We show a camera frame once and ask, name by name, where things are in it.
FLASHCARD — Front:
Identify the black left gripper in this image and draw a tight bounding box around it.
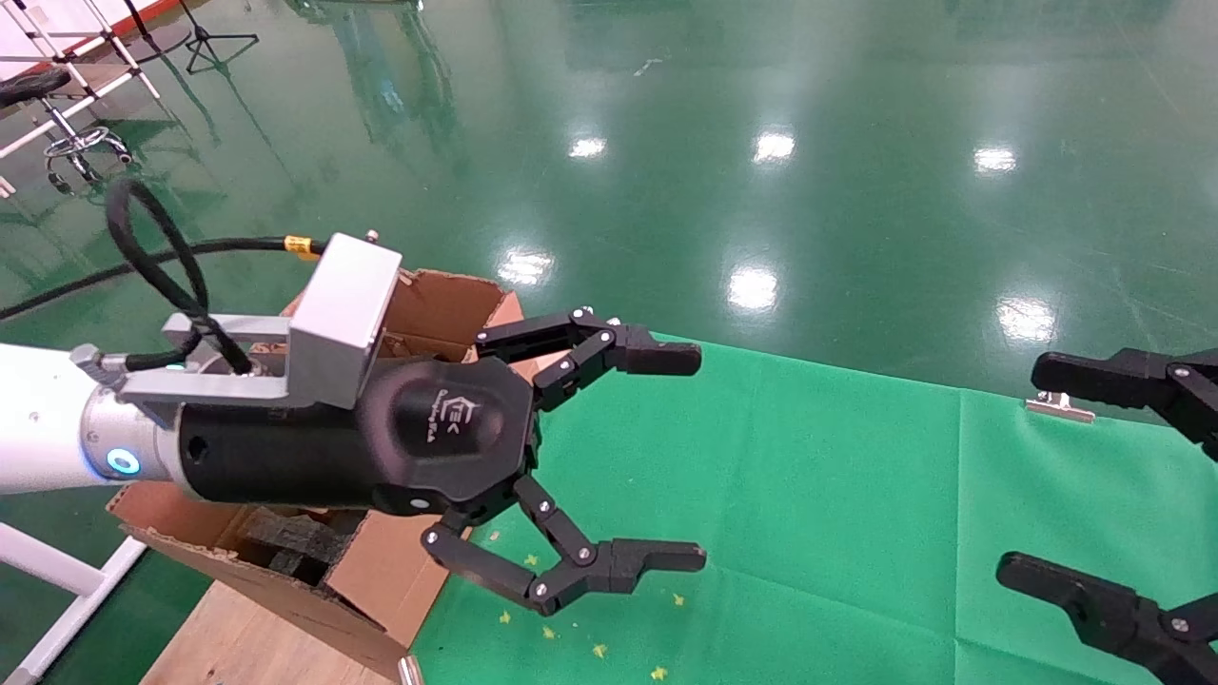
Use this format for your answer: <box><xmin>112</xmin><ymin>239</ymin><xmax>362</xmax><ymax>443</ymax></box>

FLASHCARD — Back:
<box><xmin>179</xmin><ymin>306</ymin><xmax>707</xmax><ymax>617</ymax></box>

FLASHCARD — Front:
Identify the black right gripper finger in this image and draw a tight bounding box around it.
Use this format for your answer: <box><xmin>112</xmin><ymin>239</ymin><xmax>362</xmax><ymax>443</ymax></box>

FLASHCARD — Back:
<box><xmin>994</xmin><ymin>552</ymin><xmax>1218</xmax><ymax>685</ymax></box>
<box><xmin>1029</xmin><ymin>348</ymin><xmax>1218</xmax><ymax>464</ymax></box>

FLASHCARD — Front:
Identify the large open brown carton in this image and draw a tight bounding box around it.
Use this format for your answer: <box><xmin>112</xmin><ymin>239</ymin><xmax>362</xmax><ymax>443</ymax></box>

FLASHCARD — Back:
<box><xmin>108</xmin><ymin>269</ymin><xmax>526</xmax><ymax>682</ymax></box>

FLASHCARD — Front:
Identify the green table cloth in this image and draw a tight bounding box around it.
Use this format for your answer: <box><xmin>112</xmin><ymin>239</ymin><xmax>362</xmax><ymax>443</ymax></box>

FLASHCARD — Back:
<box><xmin>409</xmin><ymin>326</ymin><xmax>1218</xmax><ymax>685</ymax></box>

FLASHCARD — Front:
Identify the black foam block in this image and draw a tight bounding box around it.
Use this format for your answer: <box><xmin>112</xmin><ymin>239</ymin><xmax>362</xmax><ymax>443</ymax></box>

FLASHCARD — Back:
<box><xmin>238</xmin><ymin>509</ymin><xmax>367</xmax><ymax>583</ymax></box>

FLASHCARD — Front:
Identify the black tripod stand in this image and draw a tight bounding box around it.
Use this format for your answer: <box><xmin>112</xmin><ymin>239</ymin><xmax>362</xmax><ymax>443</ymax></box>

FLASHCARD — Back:
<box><xmin>119</xmin><ymin>0</ymin><xmax>260</xmax><ymax>75</ymax></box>

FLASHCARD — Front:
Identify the white metal rack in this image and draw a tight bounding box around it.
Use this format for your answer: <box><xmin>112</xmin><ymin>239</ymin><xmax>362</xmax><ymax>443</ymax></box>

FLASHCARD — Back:
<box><xmin>0</xmin><ymin>0</ymin><xmax>163</xmax><ymax>158</ymax></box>

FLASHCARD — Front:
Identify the black seat chrome stool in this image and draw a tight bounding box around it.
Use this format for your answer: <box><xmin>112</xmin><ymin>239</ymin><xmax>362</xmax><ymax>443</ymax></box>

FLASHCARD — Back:
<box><xmin>0</xmin><ymin>68</ymin><xmax>134</xmax><ymax>196</ymax></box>

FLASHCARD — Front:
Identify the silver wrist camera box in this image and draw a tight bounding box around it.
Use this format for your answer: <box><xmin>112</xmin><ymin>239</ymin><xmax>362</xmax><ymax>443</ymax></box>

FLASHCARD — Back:
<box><xmin>71</xmin><ymin>231</ymin><xmax>405</xmax><ymax>412</ymax></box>

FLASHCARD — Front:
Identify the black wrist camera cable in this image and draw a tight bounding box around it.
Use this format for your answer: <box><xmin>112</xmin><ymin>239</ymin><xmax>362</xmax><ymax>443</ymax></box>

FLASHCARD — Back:
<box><xmin>0</xmin><ymin>176</ymin><xmax>329</xmax><ymax>377</ymax></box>

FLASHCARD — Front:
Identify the white metal table frame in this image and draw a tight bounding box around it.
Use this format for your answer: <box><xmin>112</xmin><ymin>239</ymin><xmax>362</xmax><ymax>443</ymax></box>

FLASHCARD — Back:
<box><xmin>0</xmin><ymin>519</ymin><xmax>148</xmax><ymax>685</ymax></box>

